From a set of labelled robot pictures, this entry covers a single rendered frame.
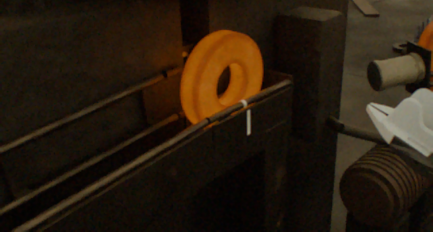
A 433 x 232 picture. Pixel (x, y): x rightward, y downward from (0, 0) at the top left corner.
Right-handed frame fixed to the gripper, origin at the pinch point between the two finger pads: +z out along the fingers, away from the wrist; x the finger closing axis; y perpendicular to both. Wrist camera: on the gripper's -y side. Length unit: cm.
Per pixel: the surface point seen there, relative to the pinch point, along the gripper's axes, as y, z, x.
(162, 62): -6.7, 29.1, 7.2
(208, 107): -10.1, 20.4, 5.4
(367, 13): -119, 133, -336
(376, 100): -94, 48, -171
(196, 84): -6.0, 21.8, 7.5
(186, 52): -8.6, 31.7, -0.5
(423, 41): -5.2, 9.1, -41.4
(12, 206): -14.5, 22.9, 33.8
